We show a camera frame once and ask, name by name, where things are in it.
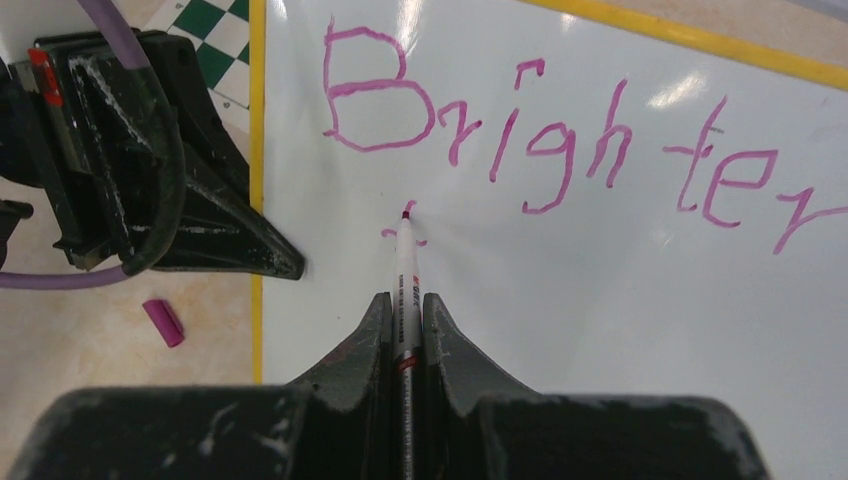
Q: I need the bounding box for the purple whiteboard marker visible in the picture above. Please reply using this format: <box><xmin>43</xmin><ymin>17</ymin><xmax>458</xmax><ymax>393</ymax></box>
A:
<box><xmin>392</xmin><ymin>208</ymin><xmax>423</xmax><ymax>479</ymax></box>

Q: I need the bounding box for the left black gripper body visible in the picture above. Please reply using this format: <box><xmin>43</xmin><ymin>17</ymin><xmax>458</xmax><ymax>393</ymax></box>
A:
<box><xmin>1</xmin><ymin>31</ymin><xmax>186</xmax><ymax>271</ymax></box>

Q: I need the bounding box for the yellow framed whiteboard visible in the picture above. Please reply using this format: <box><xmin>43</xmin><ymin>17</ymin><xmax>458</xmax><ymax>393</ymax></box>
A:
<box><xmin>252</xmin><ymin>1</ymin><xmax>847</xmax><ymax>479</ymax></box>

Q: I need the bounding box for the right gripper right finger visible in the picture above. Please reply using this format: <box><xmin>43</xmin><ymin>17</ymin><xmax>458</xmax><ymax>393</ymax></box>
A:
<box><xmin>422</xmin><ymin>293</ymin><xmax>536</xmax><ymax>479</ymax></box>

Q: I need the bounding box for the purple marker cap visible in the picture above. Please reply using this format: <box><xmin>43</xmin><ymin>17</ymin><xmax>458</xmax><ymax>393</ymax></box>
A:
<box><xmin>142</xmin><ymin>299</ymin><xmax>185</xmax><ymax>348</ymax></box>

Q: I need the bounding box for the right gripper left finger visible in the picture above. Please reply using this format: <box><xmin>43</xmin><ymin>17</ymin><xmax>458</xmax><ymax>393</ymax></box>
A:
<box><xmin>288</xmin><ymin>292</ymin><xmax>393</xmax><ymax>479</ymax></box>

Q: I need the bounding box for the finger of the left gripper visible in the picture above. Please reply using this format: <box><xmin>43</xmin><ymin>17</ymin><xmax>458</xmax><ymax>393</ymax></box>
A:
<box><xmin>152</xmin><ymin>33</ymin><xmax>306</xmax><ymax>280</ymax></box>

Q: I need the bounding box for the green white chessboard mat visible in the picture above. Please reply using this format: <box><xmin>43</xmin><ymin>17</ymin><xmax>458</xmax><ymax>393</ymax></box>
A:
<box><xmin>146</xmin><ymin>0</ymin><xmax>250</xmax><ymax>134</ymax></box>

